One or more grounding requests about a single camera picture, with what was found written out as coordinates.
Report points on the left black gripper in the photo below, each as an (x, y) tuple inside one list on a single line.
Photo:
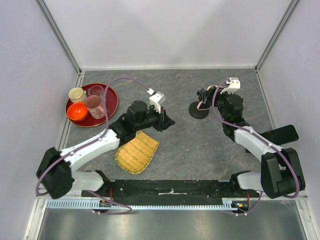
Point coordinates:
[(163, 121)]

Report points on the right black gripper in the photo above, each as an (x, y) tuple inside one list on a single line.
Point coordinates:
[(217, 95)]

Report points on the pink case smartphone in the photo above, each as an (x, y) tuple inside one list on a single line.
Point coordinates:
[(205, 97)]

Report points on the black round-base clamp phone stand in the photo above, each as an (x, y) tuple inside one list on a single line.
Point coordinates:
[(195, 113)]

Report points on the black smartphone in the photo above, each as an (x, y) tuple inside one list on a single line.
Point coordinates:
[(282, 135)]

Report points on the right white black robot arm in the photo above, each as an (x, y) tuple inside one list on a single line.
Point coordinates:
[(280, 172)]

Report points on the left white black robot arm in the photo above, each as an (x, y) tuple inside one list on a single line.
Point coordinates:
[(57, 170)]

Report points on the woven bamboo tray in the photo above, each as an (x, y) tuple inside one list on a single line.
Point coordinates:
[(134, 156)]

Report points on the red round lacquer tray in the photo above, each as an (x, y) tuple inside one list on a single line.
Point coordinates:
[(112, 103)]

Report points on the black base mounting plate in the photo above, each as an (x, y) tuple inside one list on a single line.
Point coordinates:
[(160, 192)]

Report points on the pink ghost pattern mug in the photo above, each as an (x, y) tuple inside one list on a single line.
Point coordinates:
[(94, 104)]

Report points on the clear drinking glass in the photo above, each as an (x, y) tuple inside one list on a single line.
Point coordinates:
[(96, 90)]

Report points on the orange bowl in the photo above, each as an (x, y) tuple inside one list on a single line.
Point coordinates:
[(77, 112)]

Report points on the beige cup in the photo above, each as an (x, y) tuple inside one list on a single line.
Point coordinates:
[(77, 94)]

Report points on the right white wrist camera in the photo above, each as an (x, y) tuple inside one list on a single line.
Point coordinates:
[(233, 84)]

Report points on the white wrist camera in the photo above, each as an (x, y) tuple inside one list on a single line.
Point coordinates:
[(233, 84), (156, 99)]

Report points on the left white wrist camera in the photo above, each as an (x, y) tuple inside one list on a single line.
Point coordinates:
[(156, 99)]

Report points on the slotted cable duct rail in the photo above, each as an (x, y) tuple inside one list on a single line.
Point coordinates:
[(98, 204)]

